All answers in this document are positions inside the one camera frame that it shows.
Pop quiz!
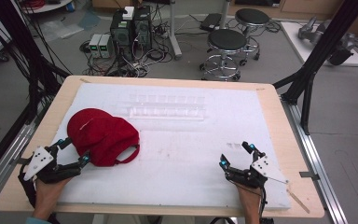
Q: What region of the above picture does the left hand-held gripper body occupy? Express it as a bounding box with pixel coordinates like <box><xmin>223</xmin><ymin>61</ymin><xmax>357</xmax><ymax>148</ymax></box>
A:
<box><xmin>22</xmin><ymin>145</ymin><xmax>83</xmax><ymax>185</ymax></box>

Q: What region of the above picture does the grey tape strip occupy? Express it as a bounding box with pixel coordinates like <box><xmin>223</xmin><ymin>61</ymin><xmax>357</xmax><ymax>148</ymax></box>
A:
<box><xmin>298</xmin><ymin>171</ymin><xmax>321</xmax><ymax>181</ymax></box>

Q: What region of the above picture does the black round stool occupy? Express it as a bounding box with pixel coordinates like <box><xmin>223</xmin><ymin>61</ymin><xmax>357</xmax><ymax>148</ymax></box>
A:
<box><xmin>199</xmin><ymin>28</ymin><xmax>249</xmax><ymax>82</ymax></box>
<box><xmin>234</xmin><ymin>7</ymin><xmax>271</xmax><ymax>67</ymax></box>

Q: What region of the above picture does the white round table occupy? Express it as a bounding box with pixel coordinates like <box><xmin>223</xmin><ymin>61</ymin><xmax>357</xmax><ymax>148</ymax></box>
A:
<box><xmin>20</xmin><ymin>0</ymin><xmax>75</xmax><ymax>14</ymax></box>

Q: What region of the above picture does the white metal pole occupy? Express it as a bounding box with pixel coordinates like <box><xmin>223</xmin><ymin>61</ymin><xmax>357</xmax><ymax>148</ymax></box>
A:
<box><xmin>168</xmin><ymin>0</ymin><xmax>184</xmax><ymax>61</ymax></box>

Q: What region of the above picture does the aluminium rail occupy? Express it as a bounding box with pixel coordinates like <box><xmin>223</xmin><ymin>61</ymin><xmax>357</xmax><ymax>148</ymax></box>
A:
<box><xmin>0</xmin><ymin>119</ymin><xmax>41</xmax><ymax>206</ymax></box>
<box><xmin>281</xmin><ymin>96</ymin><xmax>349</xmax><ymax>224</ymax></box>

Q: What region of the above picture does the red cap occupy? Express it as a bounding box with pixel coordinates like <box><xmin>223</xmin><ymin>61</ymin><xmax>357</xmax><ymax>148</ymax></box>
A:
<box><xmin>66</xmin><ymin>107</ymin><xmax>141</xmax><ymax>168</ymax></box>

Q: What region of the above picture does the black computer tower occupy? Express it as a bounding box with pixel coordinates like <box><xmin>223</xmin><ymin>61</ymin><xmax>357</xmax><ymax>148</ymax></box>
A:
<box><xmin>109</xmin><ymin>10</ymin><xmax>135</xmax><ymax>62</ymax></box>
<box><xmin>132</xmin><ymin>5</ymin><xmax>153</xmax><ymax>52</ymax></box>

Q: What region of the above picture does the white board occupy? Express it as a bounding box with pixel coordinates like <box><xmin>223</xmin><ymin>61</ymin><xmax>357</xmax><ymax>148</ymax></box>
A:
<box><xmin>280</xmin><ymin>21</ymin><xmax>358</xmax><ymax>67</ymax></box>

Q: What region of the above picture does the person's left hand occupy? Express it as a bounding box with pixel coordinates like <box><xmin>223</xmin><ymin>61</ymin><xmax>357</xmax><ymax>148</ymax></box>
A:
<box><xmin>33</xmin><ymin>176</ymin><xmax>73</xmax><ymax>216</ymax></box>

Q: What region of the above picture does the tangle of floor cables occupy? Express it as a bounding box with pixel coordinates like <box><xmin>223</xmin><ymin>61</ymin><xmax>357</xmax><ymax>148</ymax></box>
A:
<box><xmin>79</xmin><ymin>18</ymin><xmax>181</xmax><ymax>78</ymax></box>

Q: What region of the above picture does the black flat case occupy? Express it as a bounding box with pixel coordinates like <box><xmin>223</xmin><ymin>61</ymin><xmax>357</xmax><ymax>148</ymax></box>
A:
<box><xmin>199</xmin><ymin>12</ymin><xmax>224</xmax><ymax>33</ymax></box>

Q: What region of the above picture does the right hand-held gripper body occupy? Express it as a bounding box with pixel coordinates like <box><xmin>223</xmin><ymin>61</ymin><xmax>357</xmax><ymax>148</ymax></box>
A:
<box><xmin>225</xmin><ymin>155</ymin><xmax>290</xmax><ymax>189</ymax></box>

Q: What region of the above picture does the white foam mat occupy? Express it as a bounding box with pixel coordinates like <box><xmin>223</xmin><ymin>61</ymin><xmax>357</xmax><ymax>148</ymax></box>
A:
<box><xmin>53</xmin><ymin>82</ymin><xmax>292</xmax><ymax>212</ymax></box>

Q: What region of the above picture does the person's right hand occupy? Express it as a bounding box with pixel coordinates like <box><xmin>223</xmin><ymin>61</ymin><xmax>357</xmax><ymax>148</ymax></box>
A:
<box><xmin>233</xmin><ymin>182</ymin><xmax>263</xmax><ymax>210</ymax></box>

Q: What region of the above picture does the black metal frame stand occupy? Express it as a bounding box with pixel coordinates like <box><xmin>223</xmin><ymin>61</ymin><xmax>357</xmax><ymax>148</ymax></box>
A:
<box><xmin>0</xmin><ymin>0</ymin><xmax>73</xmax><ymax>185</ymax></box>
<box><xmin>272</xmin><ymin>0</ymin><xmax>358</xmax><ymax>135</ymax></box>

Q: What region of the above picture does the white power supply box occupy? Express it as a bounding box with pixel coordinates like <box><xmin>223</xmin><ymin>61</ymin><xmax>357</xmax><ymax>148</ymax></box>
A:
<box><xmin>88</xmin><ymin>33</ymin><xmax>103</xmax><ymax>59</ymax></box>
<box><xmin>98</xmin><ymin>34</ymin><xmax>116</xmax><ymax>59</ymax></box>

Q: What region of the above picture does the clear plastic sheet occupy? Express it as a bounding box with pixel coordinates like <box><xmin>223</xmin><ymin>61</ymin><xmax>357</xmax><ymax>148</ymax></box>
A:
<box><xmin>39</xmin><ymin>19</ymin><xmax>86</xmax><ymax>40</ymax></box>

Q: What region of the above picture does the thin wooden stick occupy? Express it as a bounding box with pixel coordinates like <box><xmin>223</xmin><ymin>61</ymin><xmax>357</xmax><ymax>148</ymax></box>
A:
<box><xmin>286</xmin><ymin>189</ymin><xmax>311</xmax><ymax>215</ymax></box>

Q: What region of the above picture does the clear acrylic rack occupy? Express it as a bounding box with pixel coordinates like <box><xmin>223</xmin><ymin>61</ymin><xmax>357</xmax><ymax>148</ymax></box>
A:
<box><xmin>128</xmin><ymin>92</ymin><xmax>207</xmax><ymax>121</ymax></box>

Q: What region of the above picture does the white adapter box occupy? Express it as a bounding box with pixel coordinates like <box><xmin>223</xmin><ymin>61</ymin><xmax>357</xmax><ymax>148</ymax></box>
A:
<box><xmin>121</xmin><ymin>6</ymin><xmax>135</xmax><ymax>21</ymax></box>

